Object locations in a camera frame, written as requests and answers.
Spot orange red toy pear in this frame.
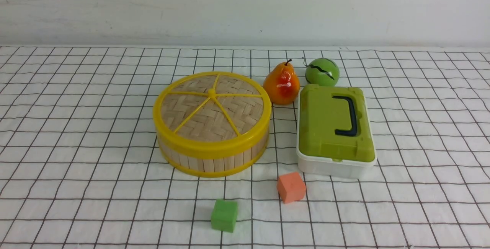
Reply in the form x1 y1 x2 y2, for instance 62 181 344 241
263 59 301 106

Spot green toy watermelon ball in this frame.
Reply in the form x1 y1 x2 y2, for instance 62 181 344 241
305 58 340 87

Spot orange foam cube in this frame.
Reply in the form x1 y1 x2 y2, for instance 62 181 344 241
277 172 306 204

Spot green foam cube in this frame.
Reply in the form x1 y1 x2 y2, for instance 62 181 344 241
211 200 238 232

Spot green lid white lunch box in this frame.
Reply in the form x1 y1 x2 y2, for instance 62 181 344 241
296 84 377 179

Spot yellow woven steamer lid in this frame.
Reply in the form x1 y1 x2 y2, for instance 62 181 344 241
153 72 272 159

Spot white black grid tablecloth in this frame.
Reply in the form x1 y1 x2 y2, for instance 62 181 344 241
0 46 490 249

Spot bamboo steamer basket yellow rims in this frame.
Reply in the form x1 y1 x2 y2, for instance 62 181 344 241
157 133 270 178

